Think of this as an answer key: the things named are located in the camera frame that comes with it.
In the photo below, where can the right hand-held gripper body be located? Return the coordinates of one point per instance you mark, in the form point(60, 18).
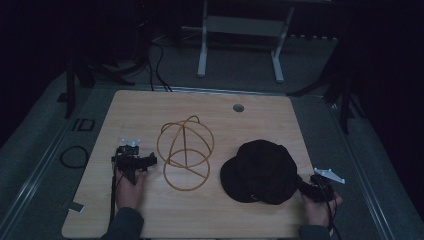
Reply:
point(321, 186)

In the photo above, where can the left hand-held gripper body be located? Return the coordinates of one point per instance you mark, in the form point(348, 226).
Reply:
point(128, 160)

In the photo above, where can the black bucket hat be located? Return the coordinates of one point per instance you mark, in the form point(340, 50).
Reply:
point(260, 171)

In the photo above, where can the person's right hand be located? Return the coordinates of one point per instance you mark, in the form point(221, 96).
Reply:
point(320, 211)

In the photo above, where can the person's left hand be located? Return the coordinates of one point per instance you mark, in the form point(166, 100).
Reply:
point(128, 193)

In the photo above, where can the black tripod stand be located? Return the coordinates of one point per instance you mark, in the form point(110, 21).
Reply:
point(70, 86)
point(345, 100)

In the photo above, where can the grey table grommet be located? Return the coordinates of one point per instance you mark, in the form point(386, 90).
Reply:
point(238, 108)

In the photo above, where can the white metal table frame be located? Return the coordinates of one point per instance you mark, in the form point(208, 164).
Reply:
point(246, 26)

